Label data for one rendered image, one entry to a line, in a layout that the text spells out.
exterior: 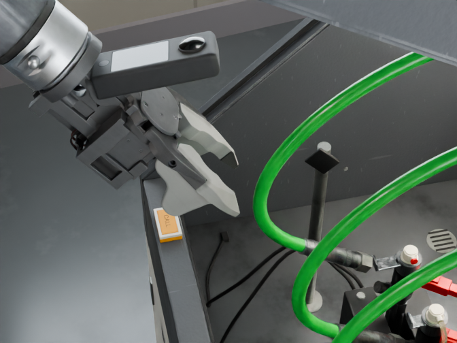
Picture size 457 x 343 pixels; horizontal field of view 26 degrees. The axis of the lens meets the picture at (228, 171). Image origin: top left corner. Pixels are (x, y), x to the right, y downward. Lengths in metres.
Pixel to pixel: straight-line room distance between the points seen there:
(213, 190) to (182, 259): 0.39
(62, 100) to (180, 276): 0.43
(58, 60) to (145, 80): 0.08
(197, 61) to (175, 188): 0.13
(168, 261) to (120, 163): 0.39
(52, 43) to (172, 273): 0.50
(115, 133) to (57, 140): 1.88
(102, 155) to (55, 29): 0.13
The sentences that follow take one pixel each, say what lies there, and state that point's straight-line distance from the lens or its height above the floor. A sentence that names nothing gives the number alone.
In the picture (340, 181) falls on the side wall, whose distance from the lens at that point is 1.49.
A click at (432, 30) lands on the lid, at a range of 0.34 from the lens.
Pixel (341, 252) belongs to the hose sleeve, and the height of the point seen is 1.14.
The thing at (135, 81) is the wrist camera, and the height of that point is 1.39.
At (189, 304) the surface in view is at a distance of 1.25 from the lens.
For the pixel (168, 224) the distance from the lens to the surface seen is 1.31.
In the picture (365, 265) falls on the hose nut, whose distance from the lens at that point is 1.09.
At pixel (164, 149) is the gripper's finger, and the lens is 0.88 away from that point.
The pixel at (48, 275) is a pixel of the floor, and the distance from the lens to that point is 2.49.
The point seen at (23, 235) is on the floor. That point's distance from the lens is 2.57.
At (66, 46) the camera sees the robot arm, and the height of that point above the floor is 1.42.
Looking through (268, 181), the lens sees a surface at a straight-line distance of 0.94.
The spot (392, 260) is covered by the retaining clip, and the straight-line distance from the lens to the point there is 1.12.
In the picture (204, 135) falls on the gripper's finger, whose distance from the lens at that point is 0.97.
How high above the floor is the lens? 1.99
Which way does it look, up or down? 48 degrees down
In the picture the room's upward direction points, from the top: straight up
